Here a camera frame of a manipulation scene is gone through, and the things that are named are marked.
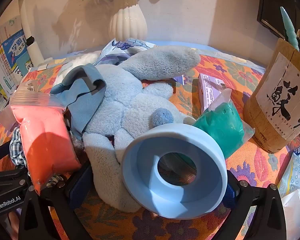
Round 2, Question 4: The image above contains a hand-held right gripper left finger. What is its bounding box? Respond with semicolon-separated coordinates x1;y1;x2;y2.
18;164;93;240

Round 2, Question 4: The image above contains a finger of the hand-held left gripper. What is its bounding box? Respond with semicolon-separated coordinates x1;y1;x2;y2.
0;166;29;193
0;142;18;173

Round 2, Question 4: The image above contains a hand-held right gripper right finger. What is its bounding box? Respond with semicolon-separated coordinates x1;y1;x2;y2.
212;170;285;240

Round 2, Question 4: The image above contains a pink clay zip bag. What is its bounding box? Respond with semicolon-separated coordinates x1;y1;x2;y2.
9;91;82;197

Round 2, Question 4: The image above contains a blue foam ring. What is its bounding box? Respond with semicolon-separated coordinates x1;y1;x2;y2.
122;124;228;218

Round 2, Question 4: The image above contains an orange floral tablecloth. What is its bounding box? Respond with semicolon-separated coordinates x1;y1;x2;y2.
0;52;300;240

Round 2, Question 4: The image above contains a white plastic bag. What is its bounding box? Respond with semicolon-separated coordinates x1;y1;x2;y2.
280;189;300;240

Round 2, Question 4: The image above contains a green clay bag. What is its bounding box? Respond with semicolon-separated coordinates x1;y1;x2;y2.
192;89;255;159

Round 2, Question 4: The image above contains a bamboo pen holder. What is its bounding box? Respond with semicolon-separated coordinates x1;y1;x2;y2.
242;37;300;154

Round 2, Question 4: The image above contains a row of books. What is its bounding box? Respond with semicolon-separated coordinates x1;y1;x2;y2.
0;21;30;110

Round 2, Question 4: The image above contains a blue plush bunny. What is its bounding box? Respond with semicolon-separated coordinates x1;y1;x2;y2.
54;46;202;213

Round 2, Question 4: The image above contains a purple box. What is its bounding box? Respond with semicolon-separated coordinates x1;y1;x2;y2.
197;74;232;114

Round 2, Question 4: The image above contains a white desk lamp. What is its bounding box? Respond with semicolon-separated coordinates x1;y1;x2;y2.
19;0;44;63

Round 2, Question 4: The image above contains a white ribbed vase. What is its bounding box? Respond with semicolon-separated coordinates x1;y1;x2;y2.
108;0;147;42

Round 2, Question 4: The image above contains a dark frame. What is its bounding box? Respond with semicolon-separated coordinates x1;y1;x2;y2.
256;0;300;39

